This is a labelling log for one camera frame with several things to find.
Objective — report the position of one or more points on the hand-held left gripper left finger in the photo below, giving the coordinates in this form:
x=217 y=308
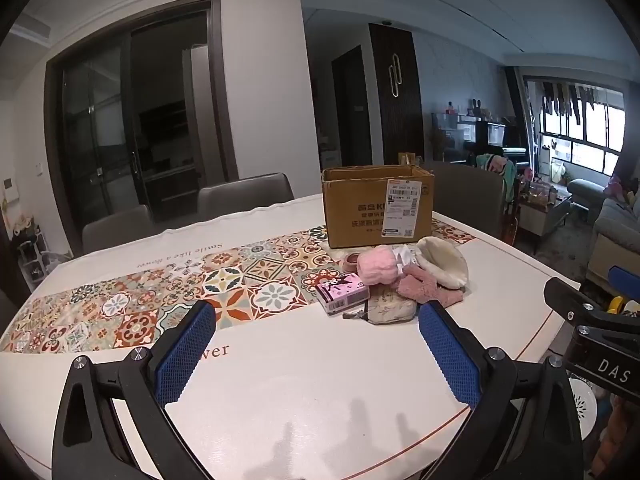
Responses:
x=185 y=350

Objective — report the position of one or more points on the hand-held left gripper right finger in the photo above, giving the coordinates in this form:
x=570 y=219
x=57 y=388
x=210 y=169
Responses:
x=445 y=345

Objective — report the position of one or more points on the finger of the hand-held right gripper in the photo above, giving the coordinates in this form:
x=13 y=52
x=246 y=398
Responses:
x=625 y=277
x=570 y=297

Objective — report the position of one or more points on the pink knit cloth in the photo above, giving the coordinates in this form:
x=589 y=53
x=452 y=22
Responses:
x=430 y=287

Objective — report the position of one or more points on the beige fabric pouch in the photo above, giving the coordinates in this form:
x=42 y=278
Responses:
x=390 y=310

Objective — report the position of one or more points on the cream plush slipper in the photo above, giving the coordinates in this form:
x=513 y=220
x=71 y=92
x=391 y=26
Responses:
x=445 y=262

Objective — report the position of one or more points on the white zigzag-edged cloth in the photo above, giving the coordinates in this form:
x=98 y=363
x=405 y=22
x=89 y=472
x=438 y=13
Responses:
x=407 y=256

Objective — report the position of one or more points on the pink fluffy plush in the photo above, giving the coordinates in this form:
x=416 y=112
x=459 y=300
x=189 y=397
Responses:
x=377 y=265

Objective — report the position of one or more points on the pink small carton box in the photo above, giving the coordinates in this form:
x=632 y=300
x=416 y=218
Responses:
x=342 y=294

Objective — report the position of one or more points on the cardboard box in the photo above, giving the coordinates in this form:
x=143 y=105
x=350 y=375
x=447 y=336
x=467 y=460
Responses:
x=350 y=210

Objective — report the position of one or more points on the grey sofa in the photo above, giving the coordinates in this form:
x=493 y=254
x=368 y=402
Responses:
x=612 y=230

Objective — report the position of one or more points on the white perforated round object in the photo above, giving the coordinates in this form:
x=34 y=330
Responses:
x=582 y=405

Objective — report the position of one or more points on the coffee table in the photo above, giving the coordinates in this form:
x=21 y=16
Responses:
x=542 y=215

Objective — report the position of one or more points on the patterned white tablecloth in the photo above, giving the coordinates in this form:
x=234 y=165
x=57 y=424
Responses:
x=300 y=385

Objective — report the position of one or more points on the pink tape roll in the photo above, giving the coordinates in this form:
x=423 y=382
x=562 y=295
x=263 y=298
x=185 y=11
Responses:
x=351 y=261

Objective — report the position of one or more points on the grey dining chair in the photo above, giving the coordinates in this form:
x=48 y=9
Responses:
x=240 y=195
x=470 y=195
x=117 y=230

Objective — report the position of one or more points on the large window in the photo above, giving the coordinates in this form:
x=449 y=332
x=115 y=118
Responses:
x=575 y=130

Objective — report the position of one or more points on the white storage rack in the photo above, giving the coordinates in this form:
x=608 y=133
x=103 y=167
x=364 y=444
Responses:
x=32 y=255

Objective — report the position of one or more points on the cluttered sideboard shelf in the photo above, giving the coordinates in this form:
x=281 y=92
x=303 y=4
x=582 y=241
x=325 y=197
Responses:
x=475 y=135

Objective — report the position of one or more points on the brown paper bag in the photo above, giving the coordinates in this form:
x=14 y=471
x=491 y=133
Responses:
x=410 y=158

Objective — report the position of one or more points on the dark glass sliding door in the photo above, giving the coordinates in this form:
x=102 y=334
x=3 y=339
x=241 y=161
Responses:
x=100 y=135

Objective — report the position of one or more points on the dark interior door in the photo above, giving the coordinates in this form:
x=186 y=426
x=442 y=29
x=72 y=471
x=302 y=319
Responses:
x=350 y=110

